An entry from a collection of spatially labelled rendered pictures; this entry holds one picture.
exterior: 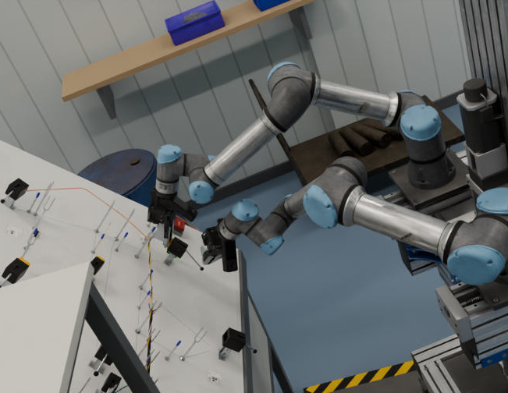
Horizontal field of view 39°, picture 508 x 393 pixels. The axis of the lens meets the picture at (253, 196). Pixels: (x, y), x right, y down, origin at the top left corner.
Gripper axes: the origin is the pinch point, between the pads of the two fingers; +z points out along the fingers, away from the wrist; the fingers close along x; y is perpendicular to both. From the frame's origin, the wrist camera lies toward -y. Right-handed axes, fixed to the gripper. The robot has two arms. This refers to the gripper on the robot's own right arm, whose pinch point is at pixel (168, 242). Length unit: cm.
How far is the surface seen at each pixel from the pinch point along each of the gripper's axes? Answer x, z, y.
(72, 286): 110, -58, -8
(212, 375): 39, 20, -26
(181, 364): 41.7, 15.4, -16.1
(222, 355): 29.4, 19.3, -26.6
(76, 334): 120, -57, -13
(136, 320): 35.1, 7.8, 0.2
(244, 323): 7.9, 21.8, -30.7
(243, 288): -9.6, 20.0, -27.0
